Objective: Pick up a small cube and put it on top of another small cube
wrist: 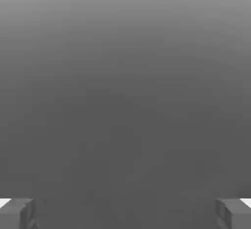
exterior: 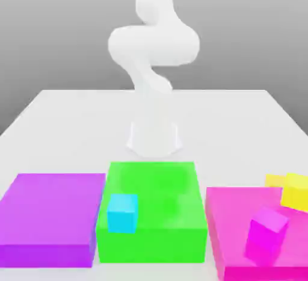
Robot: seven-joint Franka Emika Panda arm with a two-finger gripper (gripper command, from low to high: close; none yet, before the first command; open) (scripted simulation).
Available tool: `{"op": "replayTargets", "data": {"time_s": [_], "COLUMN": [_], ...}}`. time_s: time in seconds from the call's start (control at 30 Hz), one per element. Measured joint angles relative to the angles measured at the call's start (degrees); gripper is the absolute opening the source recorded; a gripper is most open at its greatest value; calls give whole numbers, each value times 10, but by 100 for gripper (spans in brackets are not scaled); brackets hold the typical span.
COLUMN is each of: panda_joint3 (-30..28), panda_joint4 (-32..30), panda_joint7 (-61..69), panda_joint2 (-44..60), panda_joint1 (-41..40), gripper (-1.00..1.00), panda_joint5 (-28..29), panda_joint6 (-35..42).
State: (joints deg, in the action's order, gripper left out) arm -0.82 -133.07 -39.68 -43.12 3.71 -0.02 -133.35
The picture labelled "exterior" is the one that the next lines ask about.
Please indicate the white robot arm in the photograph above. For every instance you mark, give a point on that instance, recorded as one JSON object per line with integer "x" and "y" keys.
{"x": 154, "y": 45}

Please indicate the small cyan cube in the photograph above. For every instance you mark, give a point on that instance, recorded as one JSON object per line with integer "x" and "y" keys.
{"x": 122, "y": 214}

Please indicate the small orange-yellow cube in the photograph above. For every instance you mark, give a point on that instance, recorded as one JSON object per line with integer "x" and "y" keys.
{"x": 274, "y": 180}

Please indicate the small magenta cube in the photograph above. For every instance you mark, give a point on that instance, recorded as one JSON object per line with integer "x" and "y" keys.
{"x": 263, "y": 237}

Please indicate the small yellow cube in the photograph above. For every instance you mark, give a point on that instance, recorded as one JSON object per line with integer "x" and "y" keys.
{"x": 296, "y": 193}

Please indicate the large green box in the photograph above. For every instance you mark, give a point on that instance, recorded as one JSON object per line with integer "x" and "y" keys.
{"x": 163, "y": 204}

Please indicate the large pink box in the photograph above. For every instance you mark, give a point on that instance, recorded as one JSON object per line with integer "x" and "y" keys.
{"x": 231, "y": 213}

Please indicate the large purple box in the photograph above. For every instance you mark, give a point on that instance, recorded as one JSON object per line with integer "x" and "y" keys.
{"x": 48, "y": 211}

